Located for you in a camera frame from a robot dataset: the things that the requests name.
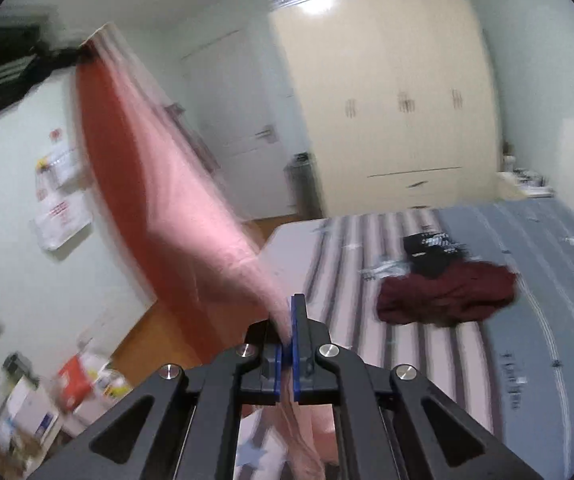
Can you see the white door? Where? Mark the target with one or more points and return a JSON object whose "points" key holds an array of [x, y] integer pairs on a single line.
{"points": [[229, 104]]}

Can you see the striped grey bed sheet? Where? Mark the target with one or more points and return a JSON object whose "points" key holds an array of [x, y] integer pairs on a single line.
{"points": [[514, 372]]}

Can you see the black hanging clothes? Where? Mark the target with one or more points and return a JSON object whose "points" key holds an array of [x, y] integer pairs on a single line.
{"points": [[31, 50]]}

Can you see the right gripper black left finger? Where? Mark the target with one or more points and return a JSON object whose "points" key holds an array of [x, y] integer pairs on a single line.
{"points": [[177, 424]]}

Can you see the pink printed t-shirt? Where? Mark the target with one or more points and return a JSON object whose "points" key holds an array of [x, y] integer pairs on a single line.
{"points": [[187, 242]]}

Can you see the cream wardrobe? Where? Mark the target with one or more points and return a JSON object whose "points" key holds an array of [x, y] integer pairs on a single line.
{"points": [[398, 100]]}

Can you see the maroon garment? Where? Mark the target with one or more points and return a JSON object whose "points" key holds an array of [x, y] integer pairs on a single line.
{"points": [[467, 291]]}

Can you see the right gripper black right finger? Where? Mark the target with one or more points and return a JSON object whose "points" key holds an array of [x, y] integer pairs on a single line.
{"points": [[392, 424]]}

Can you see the red bag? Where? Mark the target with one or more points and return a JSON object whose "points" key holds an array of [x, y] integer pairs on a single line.
{"points": [[74, 385]]}

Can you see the wall calendar poster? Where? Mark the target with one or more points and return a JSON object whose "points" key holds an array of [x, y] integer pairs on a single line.
{"points": [[62, 212]]}

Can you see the white cardboard box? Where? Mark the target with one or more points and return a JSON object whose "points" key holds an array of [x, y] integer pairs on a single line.
{"points": [[28, 413]]}

